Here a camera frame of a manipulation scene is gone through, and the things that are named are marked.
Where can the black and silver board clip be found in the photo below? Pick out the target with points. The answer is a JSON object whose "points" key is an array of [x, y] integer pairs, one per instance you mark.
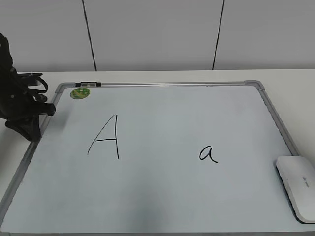
{"points": [[88, 84]]}

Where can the green round magnet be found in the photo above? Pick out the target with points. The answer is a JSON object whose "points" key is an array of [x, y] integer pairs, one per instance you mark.
{"points": [[80, 93]]}

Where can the white rectangular board eraser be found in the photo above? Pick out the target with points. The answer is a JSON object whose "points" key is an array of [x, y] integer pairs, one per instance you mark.
{"points": [[298, 177]]}

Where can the white board with grey frame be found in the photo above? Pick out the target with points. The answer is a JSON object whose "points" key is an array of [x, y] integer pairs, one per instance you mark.
{"points": [[155, 158]]}

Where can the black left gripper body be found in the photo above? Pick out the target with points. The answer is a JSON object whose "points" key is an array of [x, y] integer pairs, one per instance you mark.
{"points": [[15, 99]]}

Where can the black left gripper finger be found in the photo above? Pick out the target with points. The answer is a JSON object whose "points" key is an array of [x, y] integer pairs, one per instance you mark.
{"points": [[27, 127], [43, 109]]}

